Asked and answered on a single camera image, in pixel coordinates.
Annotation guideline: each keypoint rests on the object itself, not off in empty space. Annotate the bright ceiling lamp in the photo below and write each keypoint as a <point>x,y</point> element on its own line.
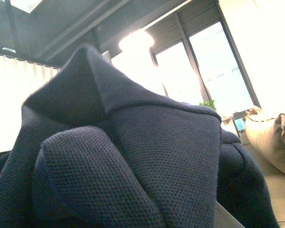
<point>138,40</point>

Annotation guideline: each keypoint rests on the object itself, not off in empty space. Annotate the beige cushion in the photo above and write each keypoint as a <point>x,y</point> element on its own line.
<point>266,132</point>

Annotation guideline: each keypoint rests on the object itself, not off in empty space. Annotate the dark navy knit garment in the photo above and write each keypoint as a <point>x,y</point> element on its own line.
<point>97,150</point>

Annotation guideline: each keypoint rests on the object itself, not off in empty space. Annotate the green potted plant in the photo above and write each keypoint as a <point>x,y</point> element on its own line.
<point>209,104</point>

